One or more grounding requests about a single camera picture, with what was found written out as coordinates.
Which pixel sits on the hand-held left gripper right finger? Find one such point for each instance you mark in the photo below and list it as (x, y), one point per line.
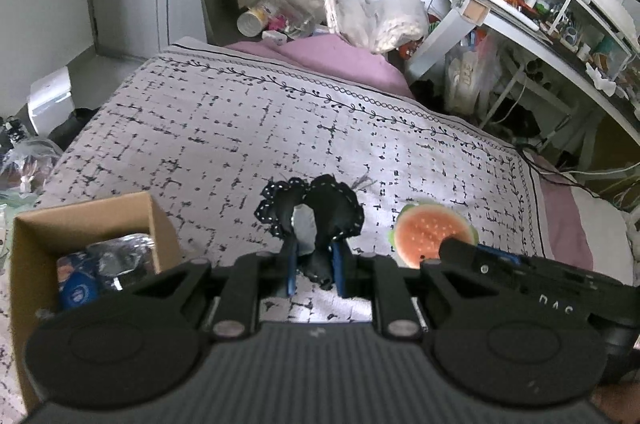
(341, 271)

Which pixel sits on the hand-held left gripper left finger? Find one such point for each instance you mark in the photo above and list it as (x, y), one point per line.
(291, 271)

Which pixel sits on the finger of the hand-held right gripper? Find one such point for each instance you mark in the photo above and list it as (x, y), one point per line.
(495, 256)

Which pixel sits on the black lace-trimmed cloth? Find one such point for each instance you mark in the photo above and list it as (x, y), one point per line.
(332, 209)

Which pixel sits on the watermelon slice plush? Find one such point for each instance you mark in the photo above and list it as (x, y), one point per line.
(430, 231)

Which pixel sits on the brown cardboard box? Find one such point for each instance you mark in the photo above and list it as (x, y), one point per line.
(165, 239)

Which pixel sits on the grey black-patterned bedspread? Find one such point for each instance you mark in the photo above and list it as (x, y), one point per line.
(225, 128)

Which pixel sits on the silver clear plastic packet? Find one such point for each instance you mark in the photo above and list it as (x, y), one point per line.
(125, 256)

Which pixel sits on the translucent plastic bag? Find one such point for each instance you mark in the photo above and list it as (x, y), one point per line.
(467, 76)

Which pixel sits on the pink bed sheet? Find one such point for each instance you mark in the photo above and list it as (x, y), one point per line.
(340, 58)

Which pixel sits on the white desk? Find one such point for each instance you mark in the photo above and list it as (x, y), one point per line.
(505, 16)

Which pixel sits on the white labelled tin can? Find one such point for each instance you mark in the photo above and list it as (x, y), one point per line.
(252, 21)

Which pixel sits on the white filled plastic bag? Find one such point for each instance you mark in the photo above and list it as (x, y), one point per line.
(395, 21)

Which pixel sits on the black bag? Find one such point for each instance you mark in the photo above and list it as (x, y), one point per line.
(75, 128)

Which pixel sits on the clear crinkled plastic bag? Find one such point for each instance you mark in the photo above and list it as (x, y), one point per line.
(27, 166)

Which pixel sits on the white box appliance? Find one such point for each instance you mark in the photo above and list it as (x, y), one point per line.
(50, 98)

